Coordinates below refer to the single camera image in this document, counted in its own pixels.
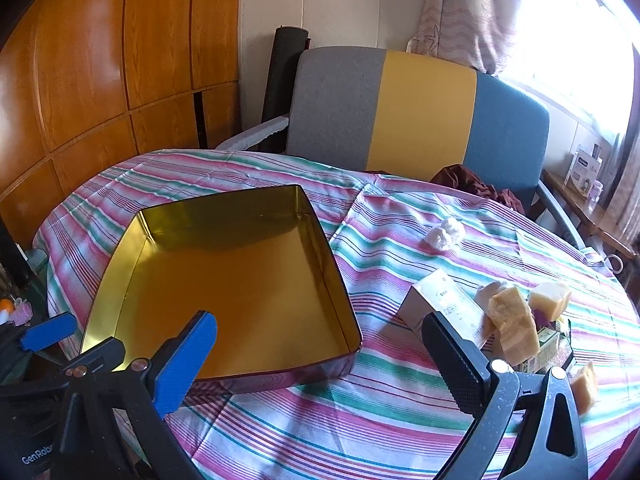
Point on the striped tablecloth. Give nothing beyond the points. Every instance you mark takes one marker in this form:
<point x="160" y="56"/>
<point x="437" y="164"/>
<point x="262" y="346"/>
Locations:
<point x="350" y="420"/>

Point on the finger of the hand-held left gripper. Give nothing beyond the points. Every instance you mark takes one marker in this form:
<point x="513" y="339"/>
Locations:
<point x="47" y="332"/>

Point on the white carton box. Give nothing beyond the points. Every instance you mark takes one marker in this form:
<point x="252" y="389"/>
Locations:
<point x="440" y="300"/>

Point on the patterned curtain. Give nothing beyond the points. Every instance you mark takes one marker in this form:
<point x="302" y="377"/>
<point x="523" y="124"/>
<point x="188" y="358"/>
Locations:
<point x="460" y="15"/>
<point x="625" y="190"/>

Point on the small purple jar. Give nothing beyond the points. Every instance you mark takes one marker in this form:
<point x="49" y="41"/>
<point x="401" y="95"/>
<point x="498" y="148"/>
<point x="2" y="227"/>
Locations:
<point x="597" y="191"/>

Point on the small yellow sponge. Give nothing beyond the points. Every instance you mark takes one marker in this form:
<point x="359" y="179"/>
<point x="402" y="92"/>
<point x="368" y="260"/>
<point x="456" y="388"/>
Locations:
<point x="550" y="300"/>
<point x="585" y="387"/>

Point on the green yellow cracker packet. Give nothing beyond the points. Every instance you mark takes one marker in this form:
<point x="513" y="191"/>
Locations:
<point x="550" y="345"/>

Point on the wooden side table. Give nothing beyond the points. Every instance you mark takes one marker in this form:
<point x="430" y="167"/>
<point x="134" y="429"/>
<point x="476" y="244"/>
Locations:
<point x="585" y="215"/>

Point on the black rolled mat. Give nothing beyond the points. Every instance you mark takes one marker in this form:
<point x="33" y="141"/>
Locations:
<point x="285" y="75"/>

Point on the window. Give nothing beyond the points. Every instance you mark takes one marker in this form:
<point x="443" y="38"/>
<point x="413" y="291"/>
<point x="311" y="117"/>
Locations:
<point x="570" y="25"/>

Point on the red and gold tin box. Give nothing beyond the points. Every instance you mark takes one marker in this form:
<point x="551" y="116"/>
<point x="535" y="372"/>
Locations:
<point x="225" y="285"/>

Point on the white crumpled tissue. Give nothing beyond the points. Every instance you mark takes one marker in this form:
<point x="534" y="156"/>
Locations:
<point x="442" y="234"/>

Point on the grey yellow blue armchair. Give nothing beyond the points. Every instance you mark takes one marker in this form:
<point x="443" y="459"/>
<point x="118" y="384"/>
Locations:
<point x="425" y="110"/>

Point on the wooden wardrobe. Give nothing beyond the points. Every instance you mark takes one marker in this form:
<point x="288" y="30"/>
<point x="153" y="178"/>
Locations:
<point x="100" y="60"/>

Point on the dark red cloth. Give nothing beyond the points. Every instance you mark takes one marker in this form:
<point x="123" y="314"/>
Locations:
<point x="470" y="182"/>

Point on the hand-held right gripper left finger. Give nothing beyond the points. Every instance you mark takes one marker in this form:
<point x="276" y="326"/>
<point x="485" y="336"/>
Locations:
<point x="185" y="360"/>

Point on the white product box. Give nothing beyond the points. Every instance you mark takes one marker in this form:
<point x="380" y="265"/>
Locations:
<point x="582" y="170"/>

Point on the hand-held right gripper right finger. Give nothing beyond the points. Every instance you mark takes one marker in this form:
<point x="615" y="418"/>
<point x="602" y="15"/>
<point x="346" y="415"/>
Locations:
<point x="455" y="360"/>

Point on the purple snack packet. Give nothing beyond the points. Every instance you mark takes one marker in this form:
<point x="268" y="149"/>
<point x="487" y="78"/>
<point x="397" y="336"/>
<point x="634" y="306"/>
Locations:
<point x="540" y="317"/>

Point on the large yellow sponge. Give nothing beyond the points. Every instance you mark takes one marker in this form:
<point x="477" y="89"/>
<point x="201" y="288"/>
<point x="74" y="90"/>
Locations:
<point x="512" y="325"/>

